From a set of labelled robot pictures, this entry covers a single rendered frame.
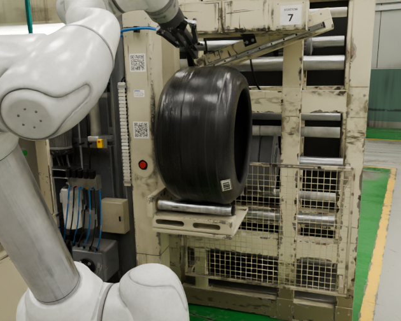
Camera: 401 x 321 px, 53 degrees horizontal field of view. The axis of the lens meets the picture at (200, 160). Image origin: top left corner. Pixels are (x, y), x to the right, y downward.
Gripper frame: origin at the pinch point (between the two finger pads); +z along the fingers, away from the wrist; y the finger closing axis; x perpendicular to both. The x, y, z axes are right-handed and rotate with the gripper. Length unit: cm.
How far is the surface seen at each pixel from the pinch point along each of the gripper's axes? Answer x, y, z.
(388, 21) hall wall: 520, 158, 801
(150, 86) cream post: 8.4, -33.1, 34.5
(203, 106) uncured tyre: -8.3, -4.8, 24.8
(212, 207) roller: -41, -10, 54
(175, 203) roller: -39, -26, 53
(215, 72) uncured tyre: 8.3, -2.6, 30.9
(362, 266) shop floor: -58, 51, 232
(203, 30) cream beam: 40, -15, 47
